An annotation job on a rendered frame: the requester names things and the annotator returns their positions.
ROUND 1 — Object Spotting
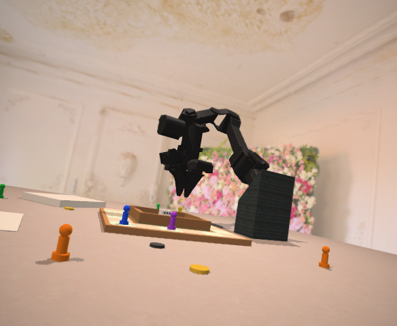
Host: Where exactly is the tan wooden board frame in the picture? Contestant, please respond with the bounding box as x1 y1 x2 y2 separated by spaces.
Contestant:
99 207 252 247

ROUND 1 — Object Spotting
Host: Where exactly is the white die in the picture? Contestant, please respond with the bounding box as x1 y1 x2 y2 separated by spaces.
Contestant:
158 209 172 216

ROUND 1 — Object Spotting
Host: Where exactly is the blue pawn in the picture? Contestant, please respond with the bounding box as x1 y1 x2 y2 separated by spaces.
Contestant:
119 206 131 225

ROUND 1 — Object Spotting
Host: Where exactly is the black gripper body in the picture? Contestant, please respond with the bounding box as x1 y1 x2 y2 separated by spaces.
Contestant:
164 141 213 174

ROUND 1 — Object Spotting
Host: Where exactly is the black round game token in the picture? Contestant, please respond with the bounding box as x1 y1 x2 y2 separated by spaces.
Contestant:
150 242 165 249

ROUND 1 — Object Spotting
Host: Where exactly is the purple pawn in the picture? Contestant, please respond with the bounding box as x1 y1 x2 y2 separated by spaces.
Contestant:
167 212 177 230

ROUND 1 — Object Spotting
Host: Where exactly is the orange pawn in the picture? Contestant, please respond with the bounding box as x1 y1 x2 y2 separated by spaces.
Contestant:
319 246 330 269
51 224 73 262

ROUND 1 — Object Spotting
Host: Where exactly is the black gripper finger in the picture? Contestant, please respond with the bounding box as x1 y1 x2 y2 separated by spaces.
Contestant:
182 170 205 198
169 171 185 196

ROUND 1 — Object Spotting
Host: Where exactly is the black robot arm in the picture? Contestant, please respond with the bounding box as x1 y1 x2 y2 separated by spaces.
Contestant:
157 107 269 185

